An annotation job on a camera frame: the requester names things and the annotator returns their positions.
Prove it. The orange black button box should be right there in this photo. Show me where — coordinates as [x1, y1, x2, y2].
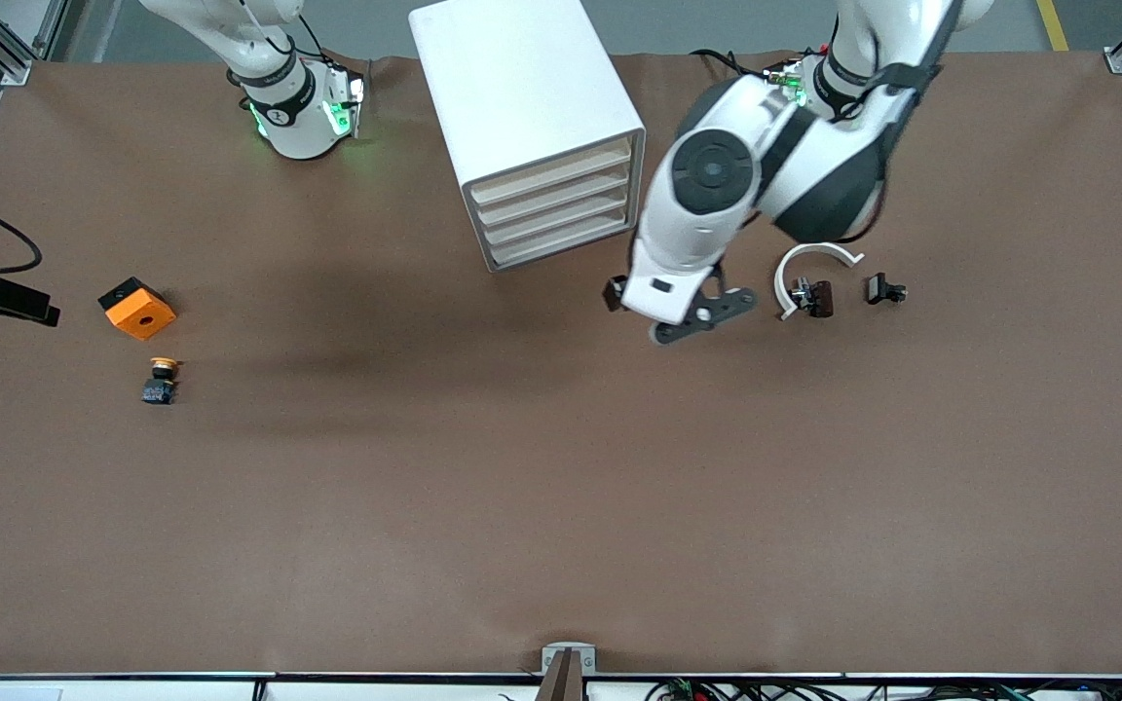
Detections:
[98, 277, 177, 342]

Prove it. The black arm base cable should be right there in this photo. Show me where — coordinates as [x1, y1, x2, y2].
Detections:
[692, 49, 768, 81]
[240, 0, 328, 67]

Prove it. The white curved plastic ring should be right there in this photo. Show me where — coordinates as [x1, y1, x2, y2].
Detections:
[773, 240, 866, 322]

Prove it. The black left arm base cable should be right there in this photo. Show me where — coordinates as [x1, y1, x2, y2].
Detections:
[692, 49, 768, 81]

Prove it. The white table edge rail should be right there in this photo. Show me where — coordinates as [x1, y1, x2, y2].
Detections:
[0, 672, 1122, 701]

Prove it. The black right arm base cable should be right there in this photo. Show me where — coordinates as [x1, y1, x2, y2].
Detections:
[240, 0, 328, 67]

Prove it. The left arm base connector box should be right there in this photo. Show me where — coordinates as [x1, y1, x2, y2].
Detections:
[764, 58, 811, 110]

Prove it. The white plastic tray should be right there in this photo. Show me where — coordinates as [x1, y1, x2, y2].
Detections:
[470, 136, 634, 207]

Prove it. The grey metal bracket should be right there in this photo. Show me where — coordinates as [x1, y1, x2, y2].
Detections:
[542, 643, 597, 676]

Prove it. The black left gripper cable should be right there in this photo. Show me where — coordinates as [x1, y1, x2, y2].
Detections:
[829, 0, 961, 124]

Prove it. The push button with blue block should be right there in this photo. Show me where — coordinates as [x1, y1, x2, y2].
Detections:
[141, 356, 183, 408]

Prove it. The brown table cover mat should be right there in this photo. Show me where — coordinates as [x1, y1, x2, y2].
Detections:
[0, 54, 1122, 679]

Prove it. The small brown black connector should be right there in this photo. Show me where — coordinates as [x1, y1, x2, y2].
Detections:
[790, 277, 835, 319]

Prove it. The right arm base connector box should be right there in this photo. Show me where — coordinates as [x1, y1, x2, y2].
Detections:
[330, 70, 369, 139]

